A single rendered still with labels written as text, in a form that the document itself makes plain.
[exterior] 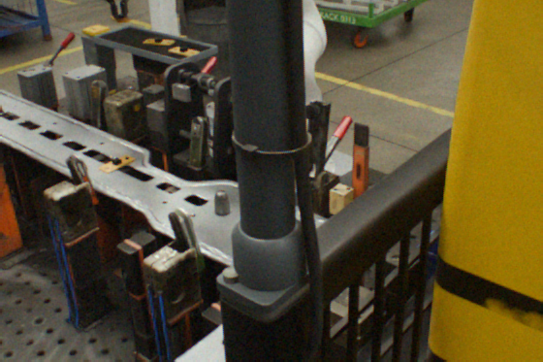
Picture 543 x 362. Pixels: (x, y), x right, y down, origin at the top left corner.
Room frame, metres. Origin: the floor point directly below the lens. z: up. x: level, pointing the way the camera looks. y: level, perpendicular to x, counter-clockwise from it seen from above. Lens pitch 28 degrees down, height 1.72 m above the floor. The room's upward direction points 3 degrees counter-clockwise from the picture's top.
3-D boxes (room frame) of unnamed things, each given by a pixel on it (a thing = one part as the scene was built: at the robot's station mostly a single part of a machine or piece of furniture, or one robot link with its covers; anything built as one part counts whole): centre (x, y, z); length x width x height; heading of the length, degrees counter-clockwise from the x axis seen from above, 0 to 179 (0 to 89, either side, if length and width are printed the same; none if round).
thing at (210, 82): (1.46, 0.13, 0.94); 0.18 x 0.13 x 0.49; 48
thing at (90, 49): (1.95, 0.49, 0.92); 0.08 x 0.08 x 0.44; 48
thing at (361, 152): (1.12, -0.18, 0.95); 0.03 x 0.01 x 0.50; 48
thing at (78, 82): (1.72, 0.48, 0.90); 0.13 x 0.10 x 0.41; 138
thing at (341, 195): (1.11, -0.15, 0.88); 0.04 x 0.04 x 0.36; 48
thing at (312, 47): (1.64, -0.09, 1.11); 0.19 x 0.12 x 0.24; 160
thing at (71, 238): (1.21, 0.42, 0.87); 0.12 x 0.09 x 0.35; 138
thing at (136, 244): (1.07, 0.25, 0.84); 0.11 x 0.08 x 0.29; 138
